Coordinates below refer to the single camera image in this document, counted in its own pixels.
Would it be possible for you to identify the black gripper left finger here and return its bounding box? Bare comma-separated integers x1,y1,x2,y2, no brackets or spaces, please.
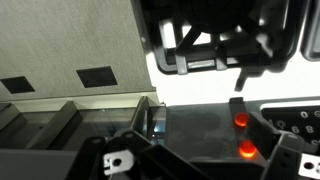
65,131,211,180

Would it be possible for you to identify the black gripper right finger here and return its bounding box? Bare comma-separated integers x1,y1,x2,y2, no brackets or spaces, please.
248,112,319,180

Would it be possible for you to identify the black stove keypad panel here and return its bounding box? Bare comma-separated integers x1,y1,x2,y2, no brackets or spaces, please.
261,106,320,145

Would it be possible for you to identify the lower orange stove button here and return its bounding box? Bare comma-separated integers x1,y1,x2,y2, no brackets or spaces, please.
238,140,257,158

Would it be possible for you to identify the orange stove button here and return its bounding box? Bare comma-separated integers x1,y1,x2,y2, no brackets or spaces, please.
238,140,257,158
233,112,249,127

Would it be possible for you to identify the upper orange stove button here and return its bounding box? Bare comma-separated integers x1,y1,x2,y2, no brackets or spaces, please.
233,112,249,127

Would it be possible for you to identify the white toy stove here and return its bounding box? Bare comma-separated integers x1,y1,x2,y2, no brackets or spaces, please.
130,0,320,180

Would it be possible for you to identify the black stove burner grate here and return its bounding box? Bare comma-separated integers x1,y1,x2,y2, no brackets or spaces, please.
139,0,306,91

